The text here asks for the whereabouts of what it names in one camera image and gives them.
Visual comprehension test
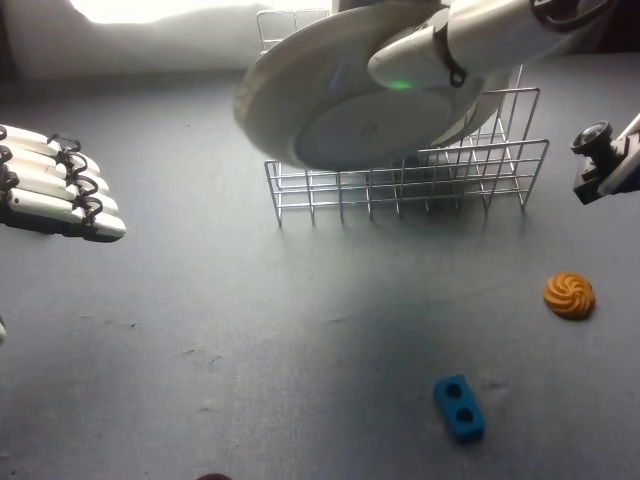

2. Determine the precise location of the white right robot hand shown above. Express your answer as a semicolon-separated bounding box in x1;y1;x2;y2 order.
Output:
367;0;621;94

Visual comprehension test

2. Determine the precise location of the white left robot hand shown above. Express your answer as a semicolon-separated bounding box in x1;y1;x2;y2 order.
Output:
0;123;127;245

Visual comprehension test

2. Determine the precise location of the orange swirl cookie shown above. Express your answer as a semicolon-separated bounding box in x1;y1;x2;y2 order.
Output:
543;271;597;322

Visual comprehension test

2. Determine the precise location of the blue block with two holes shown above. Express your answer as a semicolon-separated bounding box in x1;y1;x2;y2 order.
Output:
432;373;486;444

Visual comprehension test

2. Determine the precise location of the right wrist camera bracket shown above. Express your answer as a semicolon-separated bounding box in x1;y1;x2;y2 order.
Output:
571;112;640;206

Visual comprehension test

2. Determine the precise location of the silver wire dish rack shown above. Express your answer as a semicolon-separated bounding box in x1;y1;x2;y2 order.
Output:
256;7;551;229

